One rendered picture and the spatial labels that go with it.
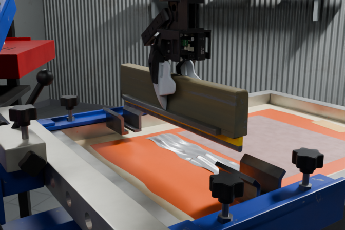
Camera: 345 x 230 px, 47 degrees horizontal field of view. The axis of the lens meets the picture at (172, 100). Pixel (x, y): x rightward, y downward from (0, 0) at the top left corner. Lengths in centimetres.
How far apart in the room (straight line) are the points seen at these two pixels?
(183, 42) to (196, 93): 9
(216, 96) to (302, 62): 341
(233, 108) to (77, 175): 25
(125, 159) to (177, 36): 31
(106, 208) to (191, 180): 29
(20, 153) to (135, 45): 404
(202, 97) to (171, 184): 17
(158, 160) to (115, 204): 36
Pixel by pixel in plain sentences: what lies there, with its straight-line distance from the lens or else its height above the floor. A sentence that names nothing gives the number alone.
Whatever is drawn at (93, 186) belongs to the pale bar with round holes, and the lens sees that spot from 53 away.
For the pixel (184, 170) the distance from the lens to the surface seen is 79.
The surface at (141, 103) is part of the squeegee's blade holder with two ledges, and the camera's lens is 82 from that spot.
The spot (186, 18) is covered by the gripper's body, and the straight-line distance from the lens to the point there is 68.
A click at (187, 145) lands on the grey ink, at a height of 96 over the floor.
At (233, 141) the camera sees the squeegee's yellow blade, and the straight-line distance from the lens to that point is 64.
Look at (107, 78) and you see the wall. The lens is 486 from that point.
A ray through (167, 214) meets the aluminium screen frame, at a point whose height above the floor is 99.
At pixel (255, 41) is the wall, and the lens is 408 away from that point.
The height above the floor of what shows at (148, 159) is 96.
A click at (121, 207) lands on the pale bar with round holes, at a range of 48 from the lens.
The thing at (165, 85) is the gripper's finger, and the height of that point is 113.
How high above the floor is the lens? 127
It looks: 13 degrees down
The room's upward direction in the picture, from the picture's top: straight up
